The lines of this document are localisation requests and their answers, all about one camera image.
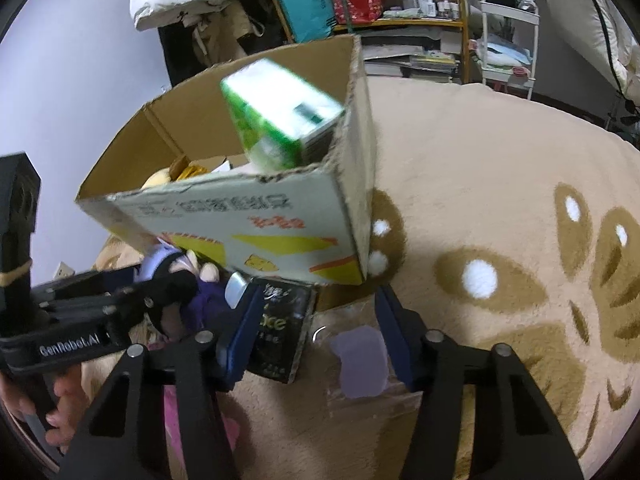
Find person's left hand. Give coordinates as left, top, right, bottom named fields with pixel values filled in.
left=47, top=362, right=98, bottom=431

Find green and white carton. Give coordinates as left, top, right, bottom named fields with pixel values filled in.
left=220, top=57, right=347, bottom=172

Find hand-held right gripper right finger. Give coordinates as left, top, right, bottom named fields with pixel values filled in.
left=374, top=285, right=586, bottom=480

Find gold foil packet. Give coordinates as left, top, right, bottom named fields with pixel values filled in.
left=169, top=156, right=207, bottom=181

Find purple-haired plush doll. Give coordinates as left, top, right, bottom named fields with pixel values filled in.
left=137, top=242, right=236, bottom=346

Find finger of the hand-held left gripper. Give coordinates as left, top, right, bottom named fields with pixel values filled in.
left=50, top=301, right=167, bottom=345
left=31, top=259, right=200, bottom=311

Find black packet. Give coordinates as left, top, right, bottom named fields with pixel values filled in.
left=247, top=280, right=318, bottom=385

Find teal bag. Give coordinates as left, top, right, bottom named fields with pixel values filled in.
left=272, top=0, right=335, bottom=44

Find pile of magazines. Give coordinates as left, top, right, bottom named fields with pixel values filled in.
left=361, top=42, right=462, bottom=84

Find wooden shelf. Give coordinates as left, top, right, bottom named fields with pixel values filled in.
left=252, top=0, right=471, bottom=83

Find black coat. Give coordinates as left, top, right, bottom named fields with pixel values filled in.
left=157, top=0, right=296, bottom=86

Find printed cardboard box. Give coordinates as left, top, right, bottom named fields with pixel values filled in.
left=75, top=34, right=427, bottom=406

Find light blue cloth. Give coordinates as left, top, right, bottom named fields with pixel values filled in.
left=477, top=34, right=532, bottom=68

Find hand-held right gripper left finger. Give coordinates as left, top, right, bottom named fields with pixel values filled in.
left=59, top=280, right=266, bottom=480

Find beige pants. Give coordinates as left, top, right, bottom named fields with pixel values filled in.
left=190, top=2, right=251, bottom=68

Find white trolley cart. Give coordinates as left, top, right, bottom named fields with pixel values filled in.
left=469, top=0, right=542, bottom=102

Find yellow dog plush toy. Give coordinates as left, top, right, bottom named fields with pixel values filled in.
left=141, top=166, right=173, bottom=190

